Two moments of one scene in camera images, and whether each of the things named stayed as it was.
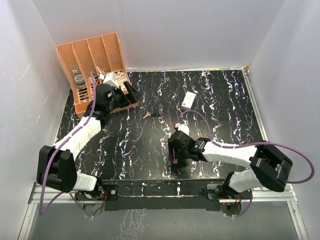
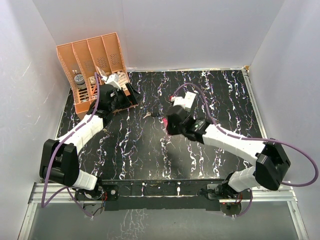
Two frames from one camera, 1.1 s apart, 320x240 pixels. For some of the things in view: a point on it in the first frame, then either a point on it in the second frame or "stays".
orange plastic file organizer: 79,59 stays
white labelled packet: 122,77 stays
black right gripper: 177,155 → 170,130
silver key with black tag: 153,113 stays
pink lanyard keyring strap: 175,160 → 165,121
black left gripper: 133,96 stays
